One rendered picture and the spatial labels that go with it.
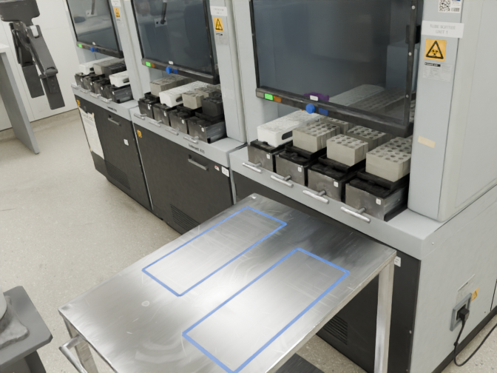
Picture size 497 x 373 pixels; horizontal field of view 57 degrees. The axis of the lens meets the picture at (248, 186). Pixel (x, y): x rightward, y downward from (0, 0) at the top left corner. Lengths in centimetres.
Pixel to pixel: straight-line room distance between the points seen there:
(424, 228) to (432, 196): 9
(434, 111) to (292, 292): 58
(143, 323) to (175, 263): 19
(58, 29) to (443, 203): 416
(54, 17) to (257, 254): 408
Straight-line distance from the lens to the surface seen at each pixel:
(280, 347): 87
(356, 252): 108
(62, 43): 493
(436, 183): 130
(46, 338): 121
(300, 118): 171
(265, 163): 162
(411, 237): 130
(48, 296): 255
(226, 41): 176
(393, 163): 133
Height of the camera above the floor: 147
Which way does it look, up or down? 29 degrees down
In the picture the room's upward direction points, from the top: 6 degrees counter-clockwise
